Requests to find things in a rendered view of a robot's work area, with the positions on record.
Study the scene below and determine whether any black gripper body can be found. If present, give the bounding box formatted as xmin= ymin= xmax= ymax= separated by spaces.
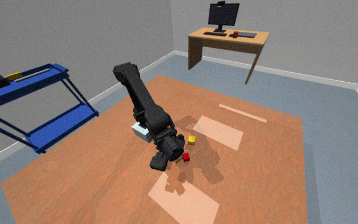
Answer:
xmin=150 ymin=129 xmax=177 ymax=171

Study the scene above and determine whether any red cube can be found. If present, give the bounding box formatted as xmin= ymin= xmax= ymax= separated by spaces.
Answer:
xmin=183 ymin=153 xmax=190 ymax=162

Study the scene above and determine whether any yellow cube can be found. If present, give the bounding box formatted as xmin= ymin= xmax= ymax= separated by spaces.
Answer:
xmin=188 ymin=136 xmax=195 ymax=145

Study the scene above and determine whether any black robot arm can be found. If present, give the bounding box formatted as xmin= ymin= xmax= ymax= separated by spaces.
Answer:
xmin=113 ymin=62 xmax=185 ymax=162

